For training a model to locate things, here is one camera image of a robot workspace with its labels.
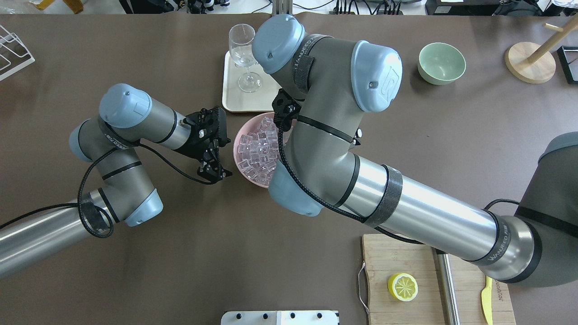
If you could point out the wooden cutting board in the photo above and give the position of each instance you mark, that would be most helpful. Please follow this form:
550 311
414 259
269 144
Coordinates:
385 257

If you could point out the aluminium frame post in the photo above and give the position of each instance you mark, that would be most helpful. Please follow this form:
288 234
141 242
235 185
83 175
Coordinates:
282 7

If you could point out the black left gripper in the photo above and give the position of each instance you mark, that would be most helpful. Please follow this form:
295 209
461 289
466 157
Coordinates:
197 146

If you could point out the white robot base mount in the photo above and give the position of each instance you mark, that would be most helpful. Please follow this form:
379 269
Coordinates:
288 317

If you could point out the metal muddler black tip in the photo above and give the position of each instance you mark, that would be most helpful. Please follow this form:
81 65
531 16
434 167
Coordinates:
447 290

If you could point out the white wire cup rack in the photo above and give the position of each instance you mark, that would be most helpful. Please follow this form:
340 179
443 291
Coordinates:
14 54

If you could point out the green bowl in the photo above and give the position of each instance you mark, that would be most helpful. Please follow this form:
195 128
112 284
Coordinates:
441 64

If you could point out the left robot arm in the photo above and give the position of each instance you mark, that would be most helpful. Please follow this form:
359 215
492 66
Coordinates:
116 187

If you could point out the cream serving tray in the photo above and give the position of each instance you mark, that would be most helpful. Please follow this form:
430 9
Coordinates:
235 100

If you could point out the half lemon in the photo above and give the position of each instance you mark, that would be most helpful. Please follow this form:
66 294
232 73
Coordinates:
403 286

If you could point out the black picture frame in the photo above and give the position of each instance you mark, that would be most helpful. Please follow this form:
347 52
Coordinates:
568 56

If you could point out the pink bowl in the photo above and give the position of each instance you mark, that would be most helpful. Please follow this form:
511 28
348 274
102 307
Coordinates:
246 153

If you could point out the clear ice cubes pile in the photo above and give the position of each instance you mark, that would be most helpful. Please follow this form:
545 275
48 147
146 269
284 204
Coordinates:
257 151

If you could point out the wooden mug tree stand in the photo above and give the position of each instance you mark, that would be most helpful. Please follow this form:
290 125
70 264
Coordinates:
533 63

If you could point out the yellow plastic knife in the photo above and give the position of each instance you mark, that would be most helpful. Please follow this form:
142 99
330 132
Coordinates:
486 296

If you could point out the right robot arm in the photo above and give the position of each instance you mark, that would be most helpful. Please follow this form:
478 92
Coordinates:
426 133

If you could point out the clear wine glass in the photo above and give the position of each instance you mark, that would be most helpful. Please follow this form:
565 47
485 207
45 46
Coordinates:
240 38

